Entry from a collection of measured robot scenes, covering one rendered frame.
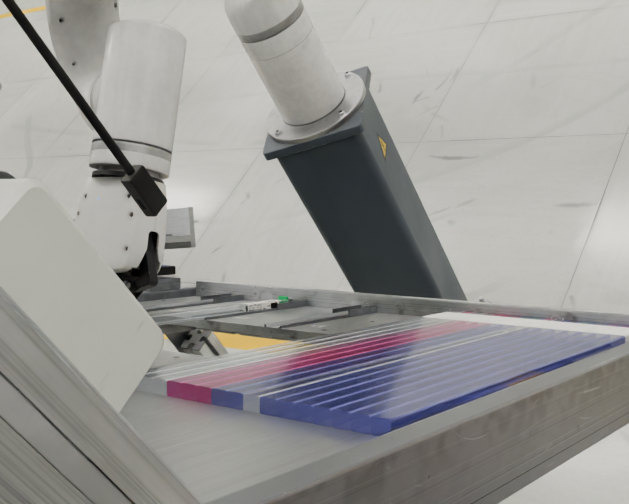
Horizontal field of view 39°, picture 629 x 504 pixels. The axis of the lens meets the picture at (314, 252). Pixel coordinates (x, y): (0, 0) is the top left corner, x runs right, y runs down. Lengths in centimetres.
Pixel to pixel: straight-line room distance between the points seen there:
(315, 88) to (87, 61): 56
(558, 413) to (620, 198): 160
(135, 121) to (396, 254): 87
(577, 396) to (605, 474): 107
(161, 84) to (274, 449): 53
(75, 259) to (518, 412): 40
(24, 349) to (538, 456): 45
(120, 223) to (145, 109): 12
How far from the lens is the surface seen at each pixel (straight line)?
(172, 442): 52
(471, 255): 222
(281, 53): 148
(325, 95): 153
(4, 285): 23
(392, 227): 165
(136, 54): 95
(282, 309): 114
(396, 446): 46
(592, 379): 72
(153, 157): 93
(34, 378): 24
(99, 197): 95
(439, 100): 280
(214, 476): 45
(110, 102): 95
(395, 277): 174
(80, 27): 104
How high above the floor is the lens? 147
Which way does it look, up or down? 37 degrees down
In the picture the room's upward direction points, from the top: 31 degrees counter-clockwise
